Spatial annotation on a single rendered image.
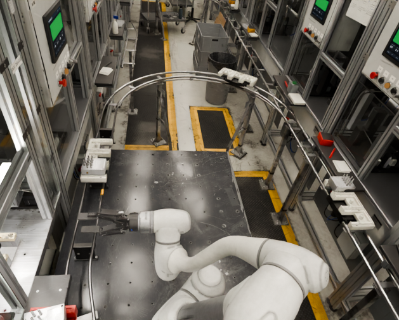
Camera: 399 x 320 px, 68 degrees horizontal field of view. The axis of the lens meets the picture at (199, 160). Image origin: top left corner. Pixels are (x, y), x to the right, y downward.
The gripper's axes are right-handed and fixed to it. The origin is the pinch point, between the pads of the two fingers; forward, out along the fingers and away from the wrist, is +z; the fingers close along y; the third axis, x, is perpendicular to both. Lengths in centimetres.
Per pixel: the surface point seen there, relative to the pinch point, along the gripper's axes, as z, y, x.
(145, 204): -22, -44, -45
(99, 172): 4, -22, -51
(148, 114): -21, -111, -246
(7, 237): 34.3, -14.5, -4.0
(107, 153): 2, -25, -70
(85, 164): 12, -19, -55
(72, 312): 2.6, -15.8, 27.5
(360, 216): -144, -24, -18
